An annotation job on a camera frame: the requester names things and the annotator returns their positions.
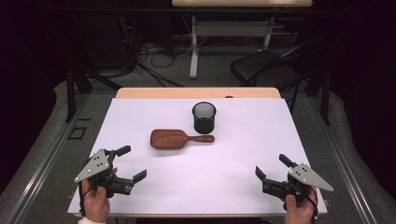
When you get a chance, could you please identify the white metal desk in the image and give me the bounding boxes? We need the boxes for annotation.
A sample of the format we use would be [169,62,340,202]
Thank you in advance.
[171,0,314,79]

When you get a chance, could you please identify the wooden table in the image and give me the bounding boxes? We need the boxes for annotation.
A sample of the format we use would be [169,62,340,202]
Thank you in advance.
[74,87,325,218]

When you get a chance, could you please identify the black mesh cup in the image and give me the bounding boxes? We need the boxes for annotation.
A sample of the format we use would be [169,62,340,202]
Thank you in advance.
[191,101,218,135]

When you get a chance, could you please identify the bundle of floor cables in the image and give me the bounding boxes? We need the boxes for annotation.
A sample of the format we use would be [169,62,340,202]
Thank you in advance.
[122,15,188,89]

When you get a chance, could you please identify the metal floor rail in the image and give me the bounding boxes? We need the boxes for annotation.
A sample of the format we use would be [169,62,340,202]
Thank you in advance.
[306,94,379,224]
[6,94,92,224]

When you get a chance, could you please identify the black folding chair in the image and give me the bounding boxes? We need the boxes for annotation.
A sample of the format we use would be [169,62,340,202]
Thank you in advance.
[230,35,331,114]

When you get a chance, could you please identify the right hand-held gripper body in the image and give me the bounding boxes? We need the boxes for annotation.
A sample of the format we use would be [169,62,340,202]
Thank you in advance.
[262,161,334,212]

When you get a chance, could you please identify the black metal stand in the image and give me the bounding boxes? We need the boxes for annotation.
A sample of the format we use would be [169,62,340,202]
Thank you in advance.
[306,66,332,127]
[64,66,123,124]

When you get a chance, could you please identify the black metal crossbar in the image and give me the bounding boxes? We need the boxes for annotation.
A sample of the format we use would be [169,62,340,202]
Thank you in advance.
[46,7,347,17]

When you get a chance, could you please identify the right hand-held gripper cable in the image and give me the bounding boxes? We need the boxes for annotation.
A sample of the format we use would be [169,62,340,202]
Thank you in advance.
[306,186,319,220]

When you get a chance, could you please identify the person's right hand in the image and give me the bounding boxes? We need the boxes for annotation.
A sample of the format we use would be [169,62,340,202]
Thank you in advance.
[283,188,318,224]

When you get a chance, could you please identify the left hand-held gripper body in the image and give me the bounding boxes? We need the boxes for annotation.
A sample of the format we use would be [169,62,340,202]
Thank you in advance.
[74,148,135,199]

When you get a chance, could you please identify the white table mat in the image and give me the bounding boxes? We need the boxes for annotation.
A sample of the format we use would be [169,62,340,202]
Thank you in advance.
[67,97,329,216]

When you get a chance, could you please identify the brown wooden hairbrush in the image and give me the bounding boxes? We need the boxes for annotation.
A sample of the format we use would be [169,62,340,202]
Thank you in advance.
[149,128,216,150]

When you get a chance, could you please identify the person's left hand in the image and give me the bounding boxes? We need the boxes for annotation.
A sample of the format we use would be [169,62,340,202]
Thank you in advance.
[81,167,120,224]

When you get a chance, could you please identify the left hand-held gripper cable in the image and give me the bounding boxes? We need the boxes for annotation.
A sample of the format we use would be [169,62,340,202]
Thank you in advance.
[78,181,87,217]

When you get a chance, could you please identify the hand-held gripper cable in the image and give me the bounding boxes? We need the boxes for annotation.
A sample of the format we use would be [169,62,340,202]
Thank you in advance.
[306,186,319,220]
[78,181,87,217]

